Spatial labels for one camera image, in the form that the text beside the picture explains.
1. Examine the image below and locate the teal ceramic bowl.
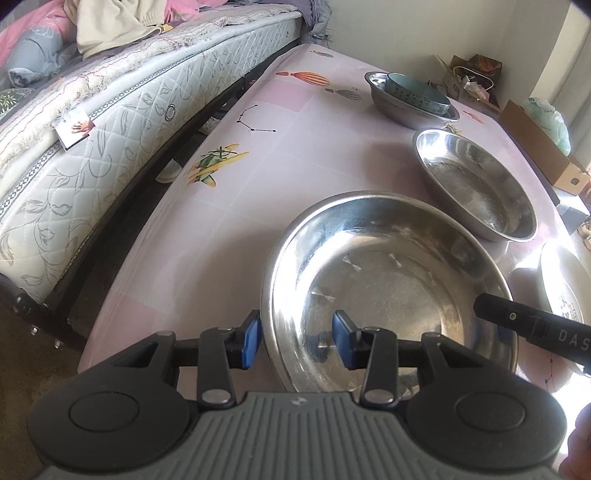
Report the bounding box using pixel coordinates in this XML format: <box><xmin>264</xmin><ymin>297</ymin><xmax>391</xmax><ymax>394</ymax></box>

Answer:
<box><xmin>384</xmin><ymin>72</ymin><xmax>451</xmax><ymax>116</ymax></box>

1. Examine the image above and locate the green plastic bag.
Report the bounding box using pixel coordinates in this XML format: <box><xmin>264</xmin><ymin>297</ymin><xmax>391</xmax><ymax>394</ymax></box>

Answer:
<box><xmin>523</xmin><ymin>96</ymin><xmax>572</xmax><ymax>155</ymax></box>

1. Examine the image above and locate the dark gift bag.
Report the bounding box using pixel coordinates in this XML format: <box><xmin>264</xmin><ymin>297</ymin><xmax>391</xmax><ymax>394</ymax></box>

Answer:
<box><xmin>466</xmin><ymin>54</ymin><xmax>504</xmax><ymax>86</ymax></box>

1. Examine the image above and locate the small open cardboard box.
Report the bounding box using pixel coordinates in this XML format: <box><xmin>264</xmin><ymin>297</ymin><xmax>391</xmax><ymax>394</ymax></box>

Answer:
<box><xmin>436</xmin><ymin>55</ymin><xmax>502</xmax><ymax>114</ymax></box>

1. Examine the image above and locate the large steel plate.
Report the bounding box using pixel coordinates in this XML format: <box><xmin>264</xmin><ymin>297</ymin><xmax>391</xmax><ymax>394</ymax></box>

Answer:
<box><xmin>260</xmin><ymin>191</ymin><xmax>521</xmax><ymax>398</ymax></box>

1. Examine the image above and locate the white mattress tag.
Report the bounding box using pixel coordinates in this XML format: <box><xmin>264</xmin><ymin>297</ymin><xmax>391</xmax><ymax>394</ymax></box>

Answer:
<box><xmin>54</xmin><ymin>110</ymin><xmax>98</xmax><ymax>151</ymax></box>

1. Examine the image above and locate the long cardboard box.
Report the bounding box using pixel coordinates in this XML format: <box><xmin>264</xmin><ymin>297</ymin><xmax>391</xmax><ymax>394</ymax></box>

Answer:
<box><xmin>499</xmin><ymin>99</ymin><xmax>591</xmax><ymax>197</ymax></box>

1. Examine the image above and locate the white quilted mattress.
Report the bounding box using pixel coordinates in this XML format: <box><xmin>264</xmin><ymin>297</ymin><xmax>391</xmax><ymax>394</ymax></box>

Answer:
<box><xmin>0</xmin><ymin>9</ymin><xmax>306</xmax><ymax>296</ymax></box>

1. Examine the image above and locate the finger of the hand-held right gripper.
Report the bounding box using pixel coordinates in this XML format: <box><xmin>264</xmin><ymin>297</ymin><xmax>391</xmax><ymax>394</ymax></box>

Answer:
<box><xmin>474</xmin><ymin>291</ymin><xmax>549</xmax><ymax>343</ymax></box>

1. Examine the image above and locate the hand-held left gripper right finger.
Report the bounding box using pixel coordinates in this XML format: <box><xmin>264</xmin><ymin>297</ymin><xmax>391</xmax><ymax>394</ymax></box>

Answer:
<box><xmin>332</xmin><ymin>309</ymin><xmax>482</xmax><ymax>411</ymax></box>

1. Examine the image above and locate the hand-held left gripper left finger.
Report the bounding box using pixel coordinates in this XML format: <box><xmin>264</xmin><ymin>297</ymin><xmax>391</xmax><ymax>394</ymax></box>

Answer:
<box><xmin>110</xmin><ymin>309</ymin><xmax>264</xmax><ymax>411</ymax></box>

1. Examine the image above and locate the grey cabinet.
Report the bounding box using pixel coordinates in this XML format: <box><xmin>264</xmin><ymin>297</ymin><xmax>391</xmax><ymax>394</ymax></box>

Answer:
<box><xmin>551</xmin><ymin>185</ymin><xmax>591</xmax><ymax>232</ymax></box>

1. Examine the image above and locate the grey purple bed sheet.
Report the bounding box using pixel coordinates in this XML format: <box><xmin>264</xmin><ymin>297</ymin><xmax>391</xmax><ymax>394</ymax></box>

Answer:
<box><xmin>295</xmin><ymin>0</ymin><xmax>334</xmax><ymax>47</ymax></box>

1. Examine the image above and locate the grey leaf print pillow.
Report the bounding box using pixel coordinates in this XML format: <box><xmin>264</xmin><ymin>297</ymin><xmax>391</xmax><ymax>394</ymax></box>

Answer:
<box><xmin>0</xmin><ymin>88</ymin><xmax>35</xmax><ymax>117</ymax></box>

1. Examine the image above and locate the white ceramic plate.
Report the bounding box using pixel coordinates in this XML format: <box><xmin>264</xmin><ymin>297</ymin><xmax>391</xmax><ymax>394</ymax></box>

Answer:
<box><xmin>539</xmin><ymin>240</ymin><xmax>591</xmax><ymax>376</ymax></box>

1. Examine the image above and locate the deep steel plate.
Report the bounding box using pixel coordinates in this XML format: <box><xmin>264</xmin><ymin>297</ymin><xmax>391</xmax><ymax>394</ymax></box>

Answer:
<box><xmin>412</xmin><ymin>128</ymin><xmax>539</xmax><ymax>243</ymax></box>

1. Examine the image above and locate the pile of clothes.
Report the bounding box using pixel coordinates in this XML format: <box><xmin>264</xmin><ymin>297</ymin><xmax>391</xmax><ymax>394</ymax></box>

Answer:
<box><xmin>0</xmin><ymin>0</ymin><xmax>201</xmax><ymax>86</ymax></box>

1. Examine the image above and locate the pink printed tablecloth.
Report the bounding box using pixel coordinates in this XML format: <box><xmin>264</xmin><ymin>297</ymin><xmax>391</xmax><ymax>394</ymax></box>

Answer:
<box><xmin>76</xmin><ymin>42</ymin><xmax>591</xmax><ymax>402</ymax></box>

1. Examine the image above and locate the cream garment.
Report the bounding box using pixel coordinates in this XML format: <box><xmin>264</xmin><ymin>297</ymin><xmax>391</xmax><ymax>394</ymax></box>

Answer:
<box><xmin>64</xmin><ymin>0</ymin><xmax>175</xmax><ymax>61</ymax></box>

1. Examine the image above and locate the person's right hand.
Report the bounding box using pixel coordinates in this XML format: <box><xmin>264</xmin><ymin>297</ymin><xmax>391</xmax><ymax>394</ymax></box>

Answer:
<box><xmin>560</xmin><ymin>405</ymin><xmax>591</xmax><ymax>480</ymax></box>

